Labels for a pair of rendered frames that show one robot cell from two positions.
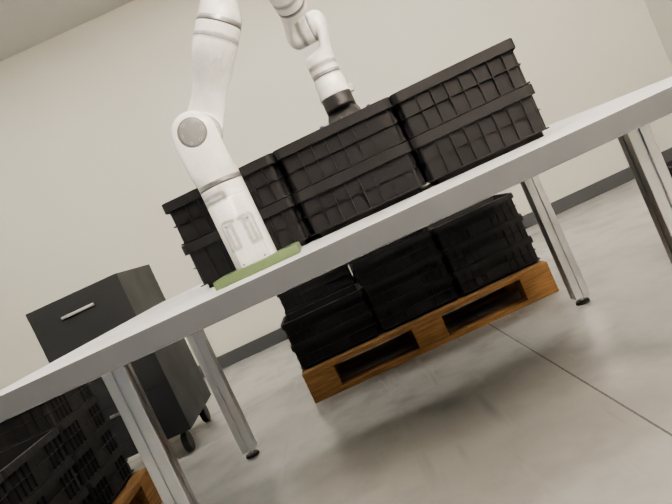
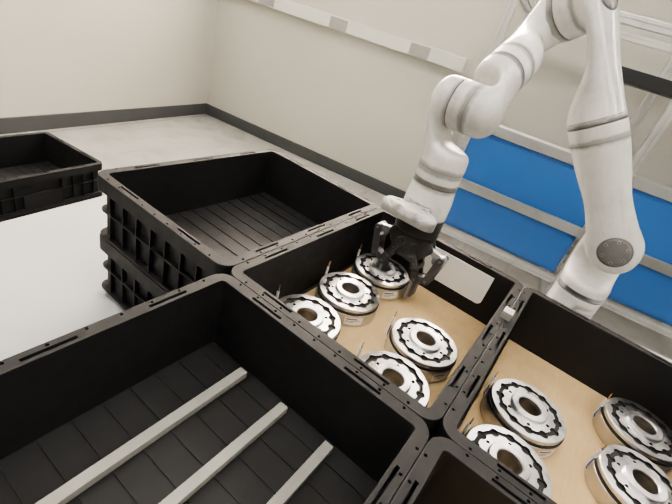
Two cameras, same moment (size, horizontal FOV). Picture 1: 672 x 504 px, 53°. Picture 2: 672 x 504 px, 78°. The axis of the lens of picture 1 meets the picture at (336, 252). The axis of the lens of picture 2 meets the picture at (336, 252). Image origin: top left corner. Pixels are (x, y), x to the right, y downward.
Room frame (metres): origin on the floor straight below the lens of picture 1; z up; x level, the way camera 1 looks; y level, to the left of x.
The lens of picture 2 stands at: (2.27, -0.05, 1.24)
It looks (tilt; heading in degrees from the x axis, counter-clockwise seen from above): 30 degrees down; 200
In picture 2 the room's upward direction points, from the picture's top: 18 degrees clockwise
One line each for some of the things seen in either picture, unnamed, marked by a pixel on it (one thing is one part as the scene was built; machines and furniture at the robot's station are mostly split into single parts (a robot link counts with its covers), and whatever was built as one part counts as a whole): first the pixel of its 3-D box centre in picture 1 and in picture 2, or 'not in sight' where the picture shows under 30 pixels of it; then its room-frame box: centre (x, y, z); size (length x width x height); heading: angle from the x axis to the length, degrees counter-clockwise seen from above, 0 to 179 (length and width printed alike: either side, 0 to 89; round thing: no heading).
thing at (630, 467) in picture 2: not in sight; (644, 482); (1.79, 0.24, 0.86); 0.05 x 0.05 x 0.01
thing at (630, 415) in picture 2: not in sight; (644, 426); (1.68, 0.25, 0.86); 0.05 x 0.05 x 0.01
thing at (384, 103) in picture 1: (339, 134); (396, 284); (1.74, -0.13, 0.92); 0.40 x 0.30 x 0.02; 172
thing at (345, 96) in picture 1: (342, 111); (414, 233); (1.63, -0.16, 0.96); 0.08 x 0.08 x 0.09
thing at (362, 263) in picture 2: not in sight; (381, 269); (1.63, -0.19, 0.86); 0.10 x 0.10 x 0.01
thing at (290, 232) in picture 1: (262, 237); not in sight; (1.78, 0.16, 0.76); 0.40 x 0.30 x 0.12; 172
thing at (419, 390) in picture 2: not in sight; (391, 381); (1.86, -0.07, 0.86); 0.10 x 0.10 x 0.01
